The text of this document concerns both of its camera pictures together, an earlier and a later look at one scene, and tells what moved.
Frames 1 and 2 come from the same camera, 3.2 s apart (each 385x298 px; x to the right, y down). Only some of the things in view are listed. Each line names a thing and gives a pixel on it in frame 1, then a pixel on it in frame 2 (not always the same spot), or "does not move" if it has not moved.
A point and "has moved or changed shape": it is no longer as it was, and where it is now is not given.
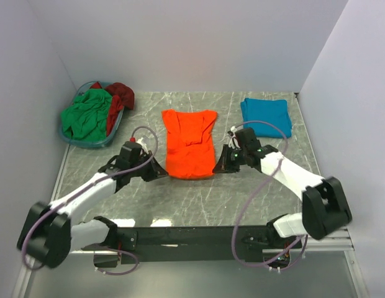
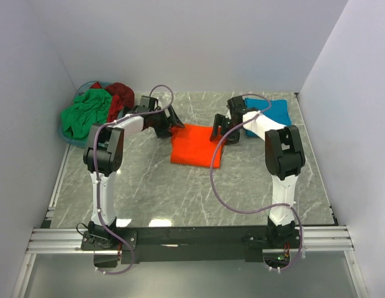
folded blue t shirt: (273, 111) does not move
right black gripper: (223, 165) -> (219, 120)
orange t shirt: (190, 151) has moved or changed shape
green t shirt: (87, 117) does not move
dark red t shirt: (122, 96) does not move
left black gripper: (156, 171) -> (172, 120)
